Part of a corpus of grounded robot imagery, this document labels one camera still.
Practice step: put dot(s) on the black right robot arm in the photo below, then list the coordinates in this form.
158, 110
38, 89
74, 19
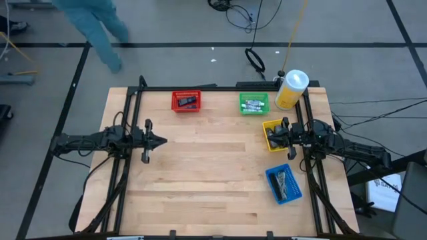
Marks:
360, 151

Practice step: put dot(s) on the black table clamp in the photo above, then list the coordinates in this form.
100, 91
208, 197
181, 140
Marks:
172, 234
270, 235

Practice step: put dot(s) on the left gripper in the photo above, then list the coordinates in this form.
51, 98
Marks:
146, 156

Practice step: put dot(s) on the black aluminium table frame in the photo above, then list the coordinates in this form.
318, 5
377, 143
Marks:
200, 88

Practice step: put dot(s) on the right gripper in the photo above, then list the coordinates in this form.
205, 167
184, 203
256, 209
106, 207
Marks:
292, 155

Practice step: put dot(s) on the black round knob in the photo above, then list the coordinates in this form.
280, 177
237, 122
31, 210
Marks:
281, 73

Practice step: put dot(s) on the person's foot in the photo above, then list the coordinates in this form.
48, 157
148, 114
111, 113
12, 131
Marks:
16, 26

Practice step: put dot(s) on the red plastic basket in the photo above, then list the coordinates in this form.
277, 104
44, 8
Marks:
177, 110

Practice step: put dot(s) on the white toothpaste tube red end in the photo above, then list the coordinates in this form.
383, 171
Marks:
260, 109

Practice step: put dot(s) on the black metal beam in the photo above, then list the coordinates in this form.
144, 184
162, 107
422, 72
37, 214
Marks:
383, 171

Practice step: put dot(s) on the blue plastic basket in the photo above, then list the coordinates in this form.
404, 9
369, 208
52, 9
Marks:
293, 188

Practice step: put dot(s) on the green plastic basket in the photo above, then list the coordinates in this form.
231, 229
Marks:
243, 98

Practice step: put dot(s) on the yellow canister white lid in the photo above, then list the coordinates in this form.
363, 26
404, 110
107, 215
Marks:
290, 93

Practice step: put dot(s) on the dark grey oval bottle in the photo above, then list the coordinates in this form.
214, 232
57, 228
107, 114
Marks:
273, 144
269, 133

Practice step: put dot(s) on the white printed tube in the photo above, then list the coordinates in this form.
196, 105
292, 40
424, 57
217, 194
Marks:
255, 103

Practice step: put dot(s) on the yellow plastic basket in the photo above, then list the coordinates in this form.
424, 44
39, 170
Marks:
267, 123

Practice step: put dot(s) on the grey stand base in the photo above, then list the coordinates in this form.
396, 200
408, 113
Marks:
16, 80
30, 4

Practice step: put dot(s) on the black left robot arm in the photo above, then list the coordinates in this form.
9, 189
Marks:
83, 143

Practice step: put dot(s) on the black comb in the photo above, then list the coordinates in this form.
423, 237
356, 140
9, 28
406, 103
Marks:
275, 186

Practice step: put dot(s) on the crinkled grey packet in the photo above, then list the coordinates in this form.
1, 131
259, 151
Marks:
283, 178

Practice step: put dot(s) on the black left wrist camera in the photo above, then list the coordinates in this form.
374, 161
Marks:
137, 139

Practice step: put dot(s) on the person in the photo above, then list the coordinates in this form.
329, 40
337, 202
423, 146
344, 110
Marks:
96, 30

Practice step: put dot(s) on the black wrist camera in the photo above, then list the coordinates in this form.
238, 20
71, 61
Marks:
297, 135
137, 139

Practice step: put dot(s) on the dark blue packet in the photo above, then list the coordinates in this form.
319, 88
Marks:
187, 101

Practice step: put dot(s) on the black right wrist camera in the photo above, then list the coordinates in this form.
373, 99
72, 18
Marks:
297, 135

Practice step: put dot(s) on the grey foil sachet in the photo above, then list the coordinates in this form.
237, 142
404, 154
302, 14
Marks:
191, 107

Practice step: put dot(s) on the small white toothpaste tube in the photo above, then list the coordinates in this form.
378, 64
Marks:
246, 108

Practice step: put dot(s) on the white printed box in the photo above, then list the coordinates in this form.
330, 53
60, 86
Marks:
383, 196

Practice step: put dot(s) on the dark grey squeeze tube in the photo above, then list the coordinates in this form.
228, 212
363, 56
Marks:
278, 128

